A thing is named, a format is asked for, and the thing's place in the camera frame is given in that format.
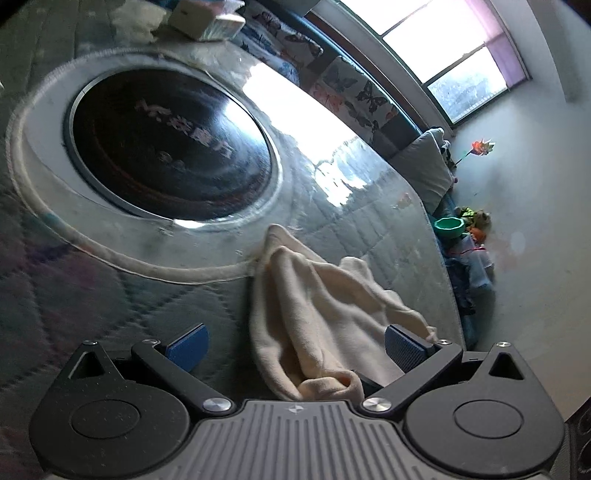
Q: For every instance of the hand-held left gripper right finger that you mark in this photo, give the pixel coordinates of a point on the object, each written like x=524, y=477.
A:
x=406, y=348

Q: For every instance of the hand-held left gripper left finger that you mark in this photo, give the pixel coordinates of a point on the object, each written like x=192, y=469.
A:
x=189, y=346

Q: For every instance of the beige fleece garment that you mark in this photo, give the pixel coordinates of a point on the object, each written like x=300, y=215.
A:
x=314, y=314

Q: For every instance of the blue clothes pile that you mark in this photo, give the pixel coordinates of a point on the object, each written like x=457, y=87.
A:
x=471, y=286

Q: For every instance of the green plastic bowl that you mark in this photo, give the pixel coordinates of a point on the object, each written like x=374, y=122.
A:
x=450, y=227

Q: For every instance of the plush toys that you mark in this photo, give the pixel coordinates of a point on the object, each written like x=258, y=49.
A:
x=475, y=224

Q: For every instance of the grey pillow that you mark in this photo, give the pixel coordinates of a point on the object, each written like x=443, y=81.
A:
x=425, y=168

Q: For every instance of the round black hotplate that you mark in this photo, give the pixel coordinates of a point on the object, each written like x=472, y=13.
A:
x=171, y=143

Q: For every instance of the colourful toy pinwheel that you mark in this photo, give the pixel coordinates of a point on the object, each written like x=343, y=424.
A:
x=480, y=148

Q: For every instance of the blue sofa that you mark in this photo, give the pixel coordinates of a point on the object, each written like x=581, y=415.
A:
x=401, y=134

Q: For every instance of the butterfly print cushion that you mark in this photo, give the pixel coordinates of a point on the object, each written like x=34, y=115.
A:
x=277, y=46
x=360, y=97

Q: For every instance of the window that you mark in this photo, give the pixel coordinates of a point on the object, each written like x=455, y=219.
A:
x=429, y=50

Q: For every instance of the purple roller blind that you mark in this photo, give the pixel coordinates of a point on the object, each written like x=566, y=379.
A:
x=498, y=41

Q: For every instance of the white tissue box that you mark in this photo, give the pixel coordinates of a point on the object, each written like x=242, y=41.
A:
x=203, y=21

